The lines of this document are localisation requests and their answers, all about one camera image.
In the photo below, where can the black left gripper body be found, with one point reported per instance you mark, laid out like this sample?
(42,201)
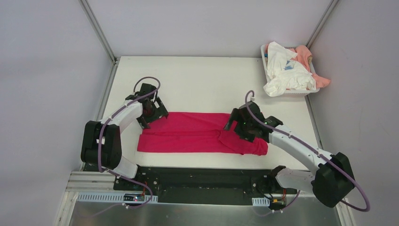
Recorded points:
(155,113)

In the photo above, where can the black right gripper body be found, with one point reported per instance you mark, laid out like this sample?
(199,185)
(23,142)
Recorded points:
(238,119)

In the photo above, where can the magenta t shirt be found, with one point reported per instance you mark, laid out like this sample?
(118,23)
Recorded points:
(183,132)

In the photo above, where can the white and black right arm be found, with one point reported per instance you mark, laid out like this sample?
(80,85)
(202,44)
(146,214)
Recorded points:
(328,176)

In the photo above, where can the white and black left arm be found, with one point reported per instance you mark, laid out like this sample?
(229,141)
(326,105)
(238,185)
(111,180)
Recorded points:
(101,145)

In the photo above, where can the white crumpled t shirt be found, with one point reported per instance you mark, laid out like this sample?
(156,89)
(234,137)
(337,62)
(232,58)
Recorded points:
(288,70)

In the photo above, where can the white plastic laundry basket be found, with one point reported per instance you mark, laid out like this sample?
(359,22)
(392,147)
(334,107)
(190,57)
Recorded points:
(291,90)

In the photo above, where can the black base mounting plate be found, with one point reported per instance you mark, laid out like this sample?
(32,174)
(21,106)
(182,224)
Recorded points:
(264,189)

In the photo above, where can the peach crumpled t shirt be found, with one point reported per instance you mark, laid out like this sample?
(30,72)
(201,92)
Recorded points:
(304,56)

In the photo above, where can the right white slotted cable duct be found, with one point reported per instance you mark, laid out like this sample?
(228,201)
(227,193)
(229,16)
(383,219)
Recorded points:
(260,202)

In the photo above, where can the white slotted cable duct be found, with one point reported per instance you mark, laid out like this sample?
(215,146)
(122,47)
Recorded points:
(130,198)
(260,202)

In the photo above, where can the left white slotted cable duct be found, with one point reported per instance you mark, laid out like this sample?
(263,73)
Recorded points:
(130,198)

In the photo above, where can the aluminium front rail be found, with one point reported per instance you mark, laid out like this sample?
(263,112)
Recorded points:
(90,184)

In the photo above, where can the left aluminium corner post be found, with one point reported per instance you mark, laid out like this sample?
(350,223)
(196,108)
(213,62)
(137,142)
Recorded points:
(98,30)

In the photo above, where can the aluminium corner post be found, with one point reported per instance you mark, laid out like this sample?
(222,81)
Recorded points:
(98,30)
(321,23)

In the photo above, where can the right aluminium corner post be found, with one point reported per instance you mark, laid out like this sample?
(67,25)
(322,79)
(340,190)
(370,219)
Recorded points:
(321,23)

